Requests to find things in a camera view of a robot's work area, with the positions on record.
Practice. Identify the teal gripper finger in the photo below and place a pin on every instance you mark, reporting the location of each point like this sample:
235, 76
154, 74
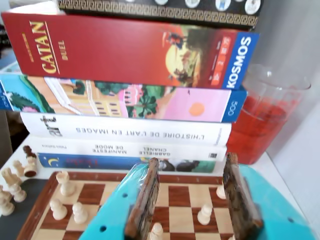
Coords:
265, 215
117, 212

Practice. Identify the dark wooden chess piece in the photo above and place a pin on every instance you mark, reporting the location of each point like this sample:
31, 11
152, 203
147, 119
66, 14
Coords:
28, 151

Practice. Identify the light pawn centre lower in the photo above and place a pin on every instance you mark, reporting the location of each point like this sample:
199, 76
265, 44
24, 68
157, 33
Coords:
156, 231

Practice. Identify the light wooden rook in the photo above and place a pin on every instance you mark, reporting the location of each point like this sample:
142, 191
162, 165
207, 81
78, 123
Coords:
63, 183
220, 192

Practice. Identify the blue panda picture book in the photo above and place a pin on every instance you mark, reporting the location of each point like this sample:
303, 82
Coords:
87, 162

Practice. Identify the wooden folding chessboard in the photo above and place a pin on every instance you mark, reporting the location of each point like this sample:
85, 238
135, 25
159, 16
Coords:
180, 197

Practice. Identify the white Gabrielle Chanel book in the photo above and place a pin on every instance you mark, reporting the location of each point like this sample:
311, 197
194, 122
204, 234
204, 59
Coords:
75, 150

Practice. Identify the white Histoire de l'art book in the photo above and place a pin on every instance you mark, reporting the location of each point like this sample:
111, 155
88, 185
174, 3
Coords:
137, 125

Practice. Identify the clear cup with red liquid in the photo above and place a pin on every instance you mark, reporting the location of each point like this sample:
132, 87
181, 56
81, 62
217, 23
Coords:
257, 125

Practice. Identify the pink and blue puzzle box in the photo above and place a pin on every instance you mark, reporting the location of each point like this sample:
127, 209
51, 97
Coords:
175, 105

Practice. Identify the red Catan Duel box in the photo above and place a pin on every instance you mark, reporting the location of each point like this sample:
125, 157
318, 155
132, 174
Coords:
112, 50

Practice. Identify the black box with gold pattern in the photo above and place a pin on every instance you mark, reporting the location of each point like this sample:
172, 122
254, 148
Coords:
175, 15

